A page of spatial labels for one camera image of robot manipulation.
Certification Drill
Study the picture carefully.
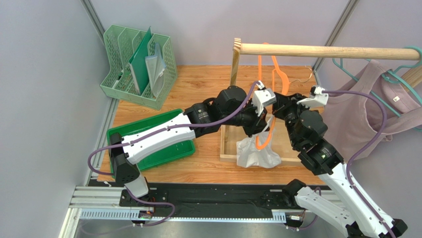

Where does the mauve tank top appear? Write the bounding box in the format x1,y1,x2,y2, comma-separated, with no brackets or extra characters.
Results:
322,60,422,161

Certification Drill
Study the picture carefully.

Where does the light green file organizer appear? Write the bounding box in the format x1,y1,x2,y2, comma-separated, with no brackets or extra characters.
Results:
100,25,178,110

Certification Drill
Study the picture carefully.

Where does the white tank top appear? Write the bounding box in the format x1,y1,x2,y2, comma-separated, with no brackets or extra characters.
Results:
236,116,282,169

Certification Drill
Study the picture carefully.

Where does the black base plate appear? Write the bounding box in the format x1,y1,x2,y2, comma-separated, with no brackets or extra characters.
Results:
119,182,304,219

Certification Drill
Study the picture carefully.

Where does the teal hanger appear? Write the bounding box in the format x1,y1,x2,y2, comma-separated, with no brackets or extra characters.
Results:
332,46,422,117

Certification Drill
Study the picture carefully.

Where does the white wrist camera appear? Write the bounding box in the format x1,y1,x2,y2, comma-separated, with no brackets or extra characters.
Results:
252,80,276,116
297,85,329,109

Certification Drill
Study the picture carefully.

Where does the orange velvet hanger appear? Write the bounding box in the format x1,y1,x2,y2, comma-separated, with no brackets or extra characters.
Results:
255,55,292,150

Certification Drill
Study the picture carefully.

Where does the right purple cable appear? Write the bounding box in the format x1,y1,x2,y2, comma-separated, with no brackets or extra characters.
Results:
321,89,398,238

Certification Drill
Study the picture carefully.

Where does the dark green folder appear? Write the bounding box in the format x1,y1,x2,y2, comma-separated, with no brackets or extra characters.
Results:
129,27,152,95

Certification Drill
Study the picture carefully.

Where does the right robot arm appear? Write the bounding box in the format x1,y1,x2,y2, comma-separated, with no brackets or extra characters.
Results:
272,93,408,238

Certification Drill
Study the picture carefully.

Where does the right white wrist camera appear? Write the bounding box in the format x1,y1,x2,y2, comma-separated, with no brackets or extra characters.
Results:
297,85,329,109

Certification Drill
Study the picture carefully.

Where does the grey mesh pouch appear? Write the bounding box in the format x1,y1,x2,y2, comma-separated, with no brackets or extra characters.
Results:
145,43,166,98

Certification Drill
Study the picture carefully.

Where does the wooden clothes rack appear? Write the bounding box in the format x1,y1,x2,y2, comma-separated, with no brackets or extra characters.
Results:
220,38,421,166

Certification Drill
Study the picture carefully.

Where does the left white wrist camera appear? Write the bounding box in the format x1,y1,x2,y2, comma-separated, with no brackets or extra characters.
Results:
252,80,276,116

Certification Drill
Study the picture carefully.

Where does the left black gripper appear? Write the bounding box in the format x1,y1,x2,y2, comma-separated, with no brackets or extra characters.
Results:
221,100,271,139

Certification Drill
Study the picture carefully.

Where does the aluminium frame rail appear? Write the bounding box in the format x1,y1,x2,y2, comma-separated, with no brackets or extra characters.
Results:
60,181,324,238

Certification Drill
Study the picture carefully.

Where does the green plastic tray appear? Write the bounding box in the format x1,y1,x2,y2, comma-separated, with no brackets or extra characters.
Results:
107,109,196,171

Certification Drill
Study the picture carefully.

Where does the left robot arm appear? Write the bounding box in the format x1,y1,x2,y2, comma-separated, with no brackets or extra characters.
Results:
108,85,276,198

